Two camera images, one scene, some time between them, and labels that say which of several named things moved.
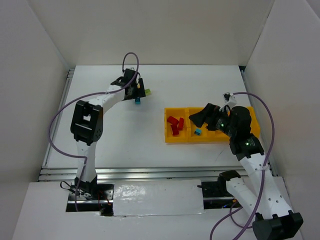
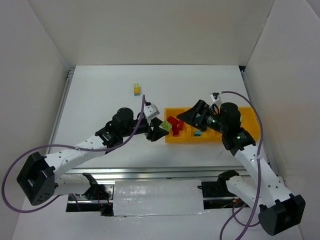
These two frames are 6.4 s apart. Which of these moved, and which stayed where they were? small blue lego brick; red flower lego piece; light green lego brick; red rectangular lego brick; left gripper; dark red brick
Moved: left gripper; light green lego brick
Stayed: dark red brick; small blue lego brick; red rectangular lego brick; red flower lego piece
